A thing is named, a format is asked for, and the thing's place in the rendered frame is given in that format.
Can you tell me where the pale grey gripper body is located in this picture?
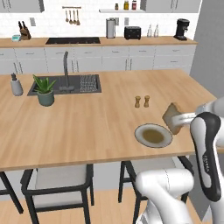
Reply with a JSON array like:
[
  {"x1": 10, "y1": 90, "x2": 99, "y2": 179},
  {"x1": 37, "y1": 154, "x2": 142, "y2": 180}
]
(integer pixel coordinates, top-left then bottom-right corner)
[{"x1": 171, "y1": 111, "x2": 198, "y2": 126}]

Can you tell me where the round grey plate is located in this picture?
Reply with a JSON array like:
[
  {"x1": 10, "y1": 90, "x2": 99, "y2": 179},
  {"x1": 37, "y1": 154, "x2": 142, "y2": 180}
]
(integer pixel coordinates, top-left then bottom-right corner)
[{"x1": 134, "y1": 122, "x2": 174, "y2": 149}]

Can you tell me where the black toaster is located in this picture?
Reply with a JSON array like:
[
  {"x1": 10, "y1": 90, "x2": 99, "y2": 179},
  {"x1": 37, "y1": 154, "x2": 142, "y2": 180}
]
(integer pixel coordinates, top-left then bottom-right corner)
[{"x1": 123, "y1": 25, "x2": 143, "y2": 40}]

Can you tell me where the brown toast slice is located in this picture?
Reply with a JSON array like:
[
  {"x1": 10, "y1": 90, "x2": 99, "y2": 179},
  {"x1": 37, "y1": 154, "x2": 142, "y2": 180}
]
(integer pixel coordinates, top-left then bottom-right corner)
[{"x1": 162, "y1": 102, "x2": 184, "y2": 136}]

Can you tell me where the wooden salt shaker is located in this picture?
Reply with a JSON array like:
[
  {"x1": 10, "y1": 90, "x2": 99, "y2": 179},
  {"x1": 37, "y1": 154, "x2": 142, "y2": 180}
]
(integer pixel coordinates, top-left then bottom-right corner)
[{"x1": 134, "y1": 95, "x2": 142, "y2": 109}]

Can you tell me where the black chair with grey seat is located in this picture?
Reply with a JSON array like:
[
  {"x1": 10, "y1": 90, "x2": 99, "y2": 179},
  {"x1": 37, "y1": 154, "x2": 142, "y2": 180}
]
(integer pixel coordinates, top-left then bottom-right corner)
[
  {"x1": 20, "y1": 164, "x2": 95, "y2": 224},
  {"x1": 117, "y1": 156, "x2": 195, "y2": 224},
  {"x1": 0, "y1": 171, "x2": 25, "y2": 215}
]

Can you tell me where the black coffee machine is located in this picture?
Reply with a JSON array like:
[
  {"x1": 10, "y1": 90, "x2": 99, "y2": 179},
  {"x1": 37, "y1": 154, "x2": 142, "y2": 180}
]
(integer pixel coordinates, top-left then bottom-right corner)
[{"x1": 173, "y1": 18, "x2": 191, "y2": 41}]

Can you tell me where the grey lower cupboard run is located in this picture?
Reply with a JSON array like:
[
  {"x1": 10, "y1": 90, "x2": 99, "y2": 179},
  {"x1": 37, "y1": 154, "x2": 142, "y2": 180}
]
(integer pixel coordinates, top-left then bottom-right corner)
[{"x1": 0, "y1": 44, "x2": 198, "y2": 75}]

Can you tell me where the clear glass bottle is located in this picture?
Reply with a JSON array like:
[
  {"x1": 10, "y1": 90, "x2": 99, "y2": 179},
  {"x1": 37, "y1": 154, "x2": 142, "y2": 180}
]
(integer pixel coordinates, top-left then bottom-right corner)
[
  {"x1": 153, "y1": 24, "x2": 160, "y2": 39},
  {"x1": 146, "y1": 24, "x2": 153, "y2": 39}
]

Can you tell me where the grey upper cupboard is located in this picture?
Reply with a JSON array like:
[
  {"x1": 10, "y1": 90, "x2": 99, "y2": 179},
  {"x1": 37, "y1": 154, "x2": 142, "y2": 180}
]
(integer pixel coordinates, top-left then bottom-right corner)
[
  {"x1": 0, "y1": 0, "x2": 46, "y2": 14},
  {"x1": 140, "y1": 0, "x2": 202, "y2": 14}
]

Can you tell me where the grey sink tap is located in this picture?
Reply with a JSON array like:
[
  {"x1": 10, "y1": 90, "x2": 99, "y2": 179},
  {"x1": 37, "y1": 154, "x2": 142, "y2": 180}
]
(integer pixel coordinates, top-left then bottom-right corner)
[{"x1": 59, "y1": 51, "x2": 75, "y2": 92}]

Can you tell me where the dark grey sink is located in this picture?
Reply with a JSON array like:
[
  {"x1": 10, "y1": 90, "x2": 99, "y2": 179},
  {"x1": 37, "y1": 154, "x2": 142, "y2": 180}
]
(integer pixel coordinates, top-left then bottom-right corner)
[{"x1": 27, "y1": 73, "x2": 102, "y2": 97}]

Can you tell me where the black hob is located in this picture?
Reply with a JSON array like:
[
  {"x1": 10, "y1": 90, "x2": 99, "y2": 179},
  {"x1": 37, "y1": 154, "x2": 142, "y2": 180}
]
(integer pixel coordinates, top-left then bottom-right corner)
[{"x1": 45, "y1": 37, "x2": 102, "y2": 46}]

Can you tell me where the green plant in grey pot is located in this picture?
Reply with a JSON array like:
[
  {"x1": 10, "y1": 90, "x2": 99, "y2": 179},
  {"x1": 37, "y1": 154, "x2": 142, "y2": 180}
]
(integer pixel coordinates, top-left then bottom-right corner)
[{"x1": 32, "y1": 74, "x2": 58, "y2": 108}]

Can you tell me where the grey soap dispenser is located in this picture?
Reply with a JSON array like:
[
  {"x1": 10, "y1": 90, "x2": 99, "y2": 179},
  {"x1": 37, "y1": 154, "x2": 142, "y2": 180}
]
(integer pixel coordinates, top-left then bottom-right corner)
[{"x1": 10, "y1": 73, "x2": 25, "y2": 97}]

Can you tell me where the wooden knife block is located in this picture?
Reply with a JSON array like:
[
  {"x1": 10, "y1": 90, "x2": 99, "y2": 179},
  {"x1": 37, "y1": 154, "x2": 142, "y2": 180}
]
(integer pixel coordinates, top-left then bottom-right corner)
[{"x1": 17, "y1": 20, "x2": 32, "y2": 41}]

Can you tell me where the white wall shelf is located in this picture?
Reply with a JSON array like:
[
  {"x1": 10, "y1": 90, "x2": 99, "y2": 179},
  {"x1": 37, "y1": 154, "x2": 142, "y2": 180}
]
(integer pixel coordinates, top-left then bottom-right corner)
[{"x1": 98, "y1": 8, "x2": 146, "y2": 14}]

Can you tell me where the wooden utensil rail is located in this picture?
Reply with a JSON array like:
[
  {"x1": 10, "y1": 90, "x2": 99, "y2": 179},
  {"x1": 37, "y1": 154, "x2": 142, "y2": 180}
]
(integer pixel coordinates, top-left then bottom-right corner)
[{"x1": 61, "y1": 5, "x2": 82, "y2": 10}]

